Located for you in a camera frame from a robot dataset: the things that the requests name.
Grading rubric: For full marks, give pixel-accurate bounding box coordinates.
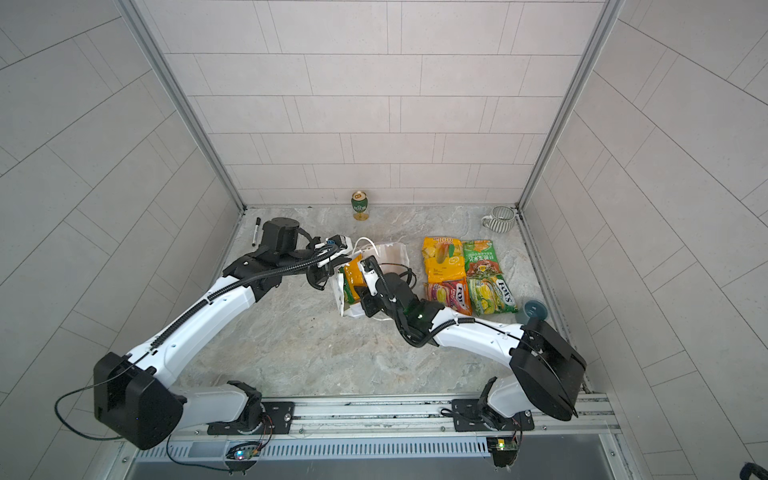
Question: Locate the orange yellow snack bag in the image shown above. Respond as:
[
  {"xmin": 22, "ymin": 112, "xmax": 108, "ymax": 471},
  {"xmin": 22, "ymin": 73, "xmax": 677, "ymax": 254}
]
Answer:
[{"xmin": 342, "ymin": 254, "xmax": 367, "ymax": 305}]

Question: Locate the white paper bag pig print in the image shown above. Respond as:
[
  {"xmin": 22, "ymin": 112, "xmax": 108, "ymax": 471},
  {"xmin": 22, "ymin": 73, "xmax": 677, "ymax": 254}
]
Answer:
[{"xmin": 330, "ymin": 237, "xmax": 410, "ymax": 318}]

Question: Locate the orange blue snack bag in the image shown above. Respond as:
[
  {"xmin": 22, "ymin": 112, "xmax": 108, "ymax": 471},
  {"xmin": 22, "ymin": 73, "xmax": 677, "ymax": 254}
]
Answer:
[{"xmin": 425, "ymin": 279, "xmax": 472, "ymax": 316}]

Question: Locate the large yellow snack bag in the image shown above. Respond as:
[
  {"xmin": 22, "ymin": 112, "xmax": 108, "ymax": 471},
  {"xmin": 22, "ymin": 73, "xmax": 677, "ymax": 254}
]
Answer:
[{"xmin": 422, "ymin": 237, "xmax": 466, "ymax": 284}]

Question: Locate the green red snack bag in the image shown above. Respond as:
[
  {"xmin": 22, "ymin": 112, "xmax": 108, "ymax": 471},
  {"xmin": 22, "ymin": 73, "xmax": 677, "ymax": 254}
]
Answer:
[{"xmin": 462, "ymin": 240, "xmax": 502, "ymax": 278}]

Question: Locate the green savoria snack bag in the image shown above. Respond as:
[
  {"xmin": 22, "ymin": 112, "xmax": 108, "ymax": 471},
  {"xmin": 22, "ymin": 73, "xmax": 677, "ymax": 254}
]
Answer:
[{"xmin": 468, "ymin": 274, "xmax": 518, "ymax": 315}]

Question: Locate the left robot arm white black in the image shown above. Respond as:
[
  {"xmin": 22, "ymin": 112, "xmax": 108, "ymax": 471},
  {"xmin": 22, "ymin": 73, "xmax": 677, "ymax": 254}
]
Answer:
[{"xmin": 93, "ymin": 217, "xmax": 353, "ymax": 450}]

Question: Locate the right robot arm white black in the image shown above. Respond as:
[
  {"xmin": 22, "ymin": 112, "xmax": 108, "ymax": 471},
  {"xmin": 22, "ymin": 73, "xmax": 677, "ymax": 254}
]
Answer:
[{"xmin": 360, "ymin": 256, "xmax": 586, "ymax": 431}]

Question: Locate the green drink can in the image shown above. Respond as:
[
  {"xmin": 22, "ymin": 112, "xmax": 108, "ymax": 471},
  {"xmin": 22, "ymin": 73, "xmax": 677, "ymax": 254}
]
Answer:
[{"xmin": 351, "ymin": 190, "xmax": 369, "ymax": 221}]

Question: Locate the black marker pen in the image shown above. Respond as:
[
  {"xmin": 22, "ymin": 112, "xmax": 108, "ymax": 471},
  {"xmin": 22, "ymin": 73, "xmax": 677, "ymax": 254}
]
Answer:
[{"xmin": 251, "ymin": 217, "xmax": 262, "ymax": 247}]

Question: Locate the striped ceramic mug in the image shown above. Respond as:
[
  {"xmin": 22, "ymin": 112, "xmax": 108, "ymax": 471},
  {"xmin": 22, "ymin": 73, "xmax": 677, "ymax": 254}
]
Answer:
[{"xmin": 481, "ymin": 206, "xmax": 517, "ymax": 234}]

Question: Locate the teal ceramic cup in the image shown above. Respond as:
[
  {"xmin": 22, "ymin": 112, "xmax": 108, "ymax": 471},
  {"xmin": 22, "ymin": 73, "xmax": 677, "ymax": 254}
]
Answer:
[{"xmin": 518, "ymin": 299, "xmax": 549, "ymax": 324}]

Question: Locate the right circuit board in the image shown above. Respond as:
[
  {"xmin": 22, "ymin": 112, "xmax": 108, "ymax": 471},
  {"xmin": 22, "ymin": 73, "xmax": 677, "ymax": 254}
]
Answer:
[{"xmin": 486, "ymin": 436, "xmax": 520, "ymax": 468}]

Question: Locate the circuit board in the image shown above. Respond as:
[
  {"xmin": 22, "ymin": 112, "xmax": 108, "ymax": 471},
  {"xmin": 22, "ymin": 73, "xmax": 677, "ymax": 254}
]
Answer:
[
  {"xmin": 486, "ymin": 436, "xmax": 520, "ymax": 468},
  {"xmin": 225, "ymin": 441, "xmax": 262, "ymax": 462}
]

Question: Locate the left circuit board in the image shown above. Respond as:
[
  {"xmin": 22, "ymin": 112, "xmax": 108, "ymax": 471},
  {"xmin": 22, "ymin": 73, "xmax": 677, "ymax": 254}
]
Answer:
[{"xmin": 225, "ymin": 441, "xmax": 262, "ymax": 462}]

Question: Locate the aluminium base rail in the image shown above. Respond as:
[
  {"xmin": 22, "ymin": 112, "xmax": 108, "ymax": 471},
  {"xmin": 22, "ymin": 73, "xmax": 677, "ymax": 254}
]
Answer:
[{"xmin": 119, "ymin": 392, "xmax": 619, "ymax": 442}]

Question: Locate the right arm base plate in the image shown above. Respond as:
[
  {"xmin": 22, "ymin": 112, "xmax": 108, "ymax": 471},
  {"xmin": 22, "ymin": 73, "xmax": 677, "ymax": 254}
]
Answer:
[{"xmin": 441, "ymin": 399, "xmax": 535, "ymax": 433}]

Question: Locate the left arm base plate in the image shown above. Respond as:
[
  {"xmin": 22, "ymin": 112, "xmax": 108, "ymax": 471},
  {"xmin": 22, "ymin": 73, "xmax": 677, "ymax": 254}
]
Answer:
[{"xmin": 207, "ymin": 401, "xmax": 295, "ymax": 435}]

